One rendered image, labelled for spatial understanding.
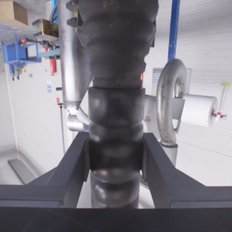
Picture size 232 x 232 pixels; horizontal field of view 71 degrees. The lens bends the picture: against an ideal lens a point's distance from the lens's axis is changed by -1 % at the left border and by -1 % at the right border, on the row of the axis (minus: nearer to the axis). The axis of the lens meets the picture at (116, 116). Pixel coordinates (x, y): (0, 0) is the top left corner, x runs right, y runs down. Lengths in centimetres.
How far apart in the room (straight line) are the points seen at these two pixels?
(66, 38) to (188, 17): 217
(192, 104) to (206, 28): 151
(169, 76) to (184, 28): 272
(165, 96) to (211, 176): 286
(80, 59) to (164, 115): 89
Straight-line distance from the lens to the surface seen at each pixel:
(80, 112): 42
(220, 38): 273
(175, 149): 27
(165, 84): 21
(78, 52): 107
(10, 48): 802
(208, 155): 292
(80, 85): 106
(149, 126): 29
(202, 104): 150
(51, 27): 131
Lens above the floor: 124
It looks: 14 degrees up
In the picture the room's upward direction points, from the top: 179 degrees counter-clockwise
